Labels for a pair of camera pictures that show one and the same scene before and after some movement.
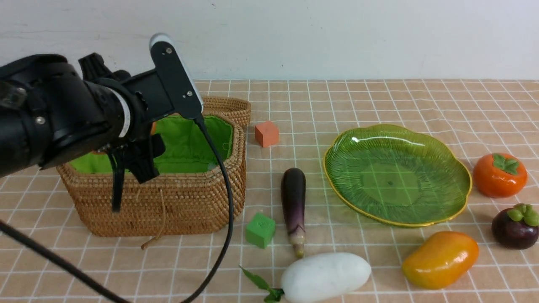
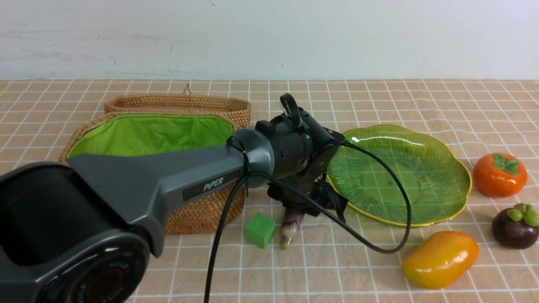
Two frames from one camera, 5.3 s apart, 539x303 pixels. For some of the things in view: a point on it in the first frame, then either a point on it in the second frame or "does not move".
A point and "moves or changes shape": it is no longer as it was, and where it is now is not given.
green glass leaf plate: (397, 176) does not move
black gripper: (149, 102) -> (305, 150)
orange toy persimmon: (499, 175) does not move
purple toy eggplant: (294, 185) moves or changes shape
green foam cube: (260, 230) does not move
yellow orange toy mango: (440, 260) does not move
